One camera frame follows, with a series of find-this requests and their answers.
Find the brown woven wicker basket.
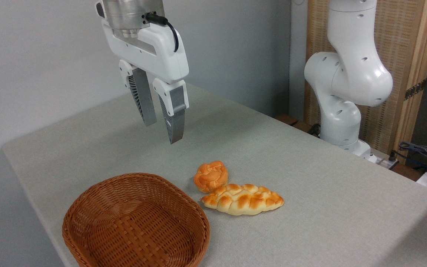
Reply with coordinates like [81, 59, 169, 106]
[62, 172, 211, 267]

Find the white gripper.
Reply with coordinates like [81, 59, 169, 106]
[101, 19, 189, 145]

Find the long braided bread loaf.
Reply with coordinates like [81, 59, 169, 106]
[200, 184, 285, 216]

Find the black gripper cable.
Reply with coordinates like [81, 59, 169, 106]
[145, 12, 180, 53]

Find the grey tablecloth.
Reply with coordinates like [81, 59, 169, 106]
[1, 83, 427, 267]

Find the round orange bread roll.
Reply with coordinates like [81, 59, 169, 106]
[193, 161, 229, 194]

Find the wooden woven folding screen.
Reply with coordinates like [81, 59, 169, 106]
[304, 0, 427, 164]

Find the bundle of dark cables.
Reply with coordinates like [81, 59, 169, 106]
[397, 141, 427, 176]

